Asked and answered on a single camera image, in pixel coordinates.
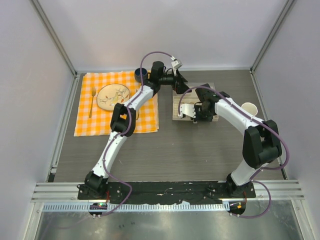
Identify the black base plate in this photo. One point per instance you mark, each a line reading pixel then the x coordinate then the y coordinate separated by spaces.
pixel 167 192

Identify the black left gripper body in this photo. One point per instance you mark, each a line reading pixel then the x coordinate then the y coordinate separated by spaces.
pixel 178 81

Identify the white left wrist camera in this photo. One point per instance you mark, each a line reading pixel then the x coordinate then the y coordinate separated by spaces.
pixel 175 65

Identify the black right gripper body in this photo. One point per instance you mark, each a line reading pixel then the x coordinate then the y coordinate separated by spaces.
pixel 197 111

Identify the dark blue ceramic mug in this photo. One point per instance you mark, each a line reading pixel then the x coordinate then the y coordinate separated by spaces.
pixel 138 73

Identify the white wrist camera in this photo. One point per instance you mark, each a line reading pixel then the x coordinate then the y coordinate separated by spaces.
pixel 186 110
pixel 175 65

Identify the gold fork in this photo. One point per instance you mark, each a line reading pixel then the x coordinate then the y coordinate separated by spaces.
pixel 93 94

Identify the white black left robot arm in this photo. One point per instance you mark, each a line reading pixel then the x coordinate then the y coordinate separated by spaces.
pixel 123 124

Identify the yellow white checkered cloth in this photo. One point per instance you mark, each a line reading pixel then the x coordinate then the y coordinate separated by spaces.
pixel 99 124

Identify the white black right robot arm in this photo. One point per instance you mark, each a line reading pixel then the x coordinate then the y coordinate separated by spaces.
pixel 261 145

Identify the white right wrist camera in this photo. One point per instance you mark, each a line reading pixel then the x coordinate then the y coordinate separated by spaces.
pixel 186 110

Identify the gold knife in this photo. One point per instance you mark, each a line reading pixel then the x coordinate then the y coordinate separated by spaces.
pixel 137 114

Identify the bird pattern ceramic plate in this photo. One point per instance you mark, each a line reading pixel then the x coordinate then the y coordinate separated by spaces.
pixel 112 94

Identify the beige jewelry box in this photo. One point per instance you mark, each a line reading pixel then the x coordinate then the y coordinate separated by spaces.
pixel 187 100

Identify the pink ceramic mug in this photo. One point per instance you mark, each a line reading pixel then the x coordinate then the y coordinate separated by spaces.
pixel 250 108

